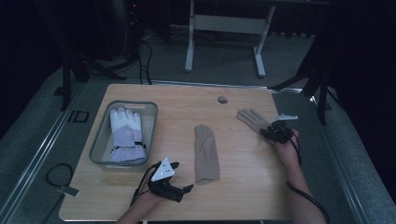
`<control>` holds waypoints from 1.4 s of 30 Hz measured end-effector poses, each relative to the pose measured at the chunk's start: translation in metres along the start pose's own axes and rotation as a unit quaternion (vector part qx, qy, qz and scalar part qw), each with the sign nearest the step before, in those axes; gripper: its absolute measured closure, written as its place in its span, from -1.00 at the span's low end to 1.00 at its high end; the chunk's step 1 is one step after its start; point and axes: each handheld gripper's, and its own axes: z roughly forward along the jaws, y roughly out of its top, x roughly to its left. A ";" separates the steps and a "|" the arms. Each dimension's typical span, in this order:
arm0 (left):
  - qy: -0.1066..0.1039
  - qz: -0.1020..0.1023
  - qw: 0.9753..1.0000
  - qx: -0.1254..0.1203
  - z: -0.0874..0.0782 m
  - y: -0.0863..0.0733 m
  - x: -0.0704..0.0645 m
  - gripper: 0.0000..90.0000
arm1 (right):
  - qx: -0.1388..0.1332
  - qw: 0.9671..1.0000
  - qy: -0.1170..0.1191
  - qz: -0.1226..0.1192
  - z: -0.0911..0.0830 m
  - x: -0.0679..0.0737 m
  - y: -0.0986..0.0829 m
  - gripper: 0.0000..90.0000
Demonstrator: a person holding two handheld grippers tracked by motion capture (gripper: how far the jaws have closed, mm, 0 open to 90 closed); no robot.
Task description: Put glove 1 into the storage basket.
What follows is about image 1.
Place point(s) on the person's left hand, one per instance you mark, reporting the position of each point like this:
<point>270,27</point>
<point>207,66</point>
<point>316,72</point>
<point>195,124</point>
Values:
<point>148,199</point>

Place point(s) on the white desk frame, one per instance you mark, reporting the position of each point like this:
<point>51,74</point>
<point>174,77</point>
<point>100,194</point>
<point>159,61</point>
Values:
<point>229,25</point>

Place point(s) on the grey flat floor tag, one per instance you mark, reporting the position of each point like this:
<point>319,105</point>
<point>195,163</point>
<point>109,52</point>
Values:
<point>68,190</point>

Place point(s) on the aluminium floor rail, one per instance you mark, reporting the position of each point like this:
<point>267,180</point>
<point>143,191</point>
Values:
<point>339,161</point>
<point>37,155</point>
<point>224,84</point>

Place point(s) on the beige fabric glove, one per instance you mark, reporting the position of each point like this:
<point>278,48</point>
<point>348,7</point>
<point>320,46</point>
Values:
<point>253,120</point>
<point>206,155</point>

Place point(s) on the black metal stand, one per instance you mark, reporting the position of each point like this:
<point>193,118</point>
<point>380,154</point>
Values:
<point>67,62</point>

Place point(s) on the black tripod stand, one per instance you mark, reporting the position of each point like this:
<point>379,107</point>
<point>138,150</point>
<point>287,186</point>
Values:
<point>317,81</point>

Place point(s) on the grey round table grommet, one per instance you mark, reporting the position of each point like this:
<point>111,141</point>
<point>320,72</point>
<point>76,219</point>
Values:
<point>222,100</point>

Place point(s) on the person's right hand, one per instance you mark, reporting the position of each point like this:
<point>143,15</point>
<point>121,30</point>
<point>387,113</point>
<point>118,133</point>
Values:
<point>288,149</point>

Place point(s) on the white and lilac ski glove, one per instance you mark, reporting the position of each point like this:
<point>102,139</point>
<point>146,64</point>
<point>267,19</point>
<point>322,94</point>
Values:
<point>127,137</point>

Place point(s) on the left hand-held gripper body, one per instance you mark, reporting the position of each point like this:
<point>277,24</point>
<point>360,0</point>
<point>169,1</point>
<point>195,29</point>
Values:
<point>163,174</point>

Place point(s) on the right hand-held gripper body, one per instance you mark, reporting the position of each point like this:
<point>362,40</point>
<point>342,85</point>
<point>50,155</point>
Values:
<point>281,132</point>

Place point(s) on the grey plastic basket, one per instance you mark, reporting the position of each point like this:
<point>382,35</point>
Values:
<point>102,146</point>

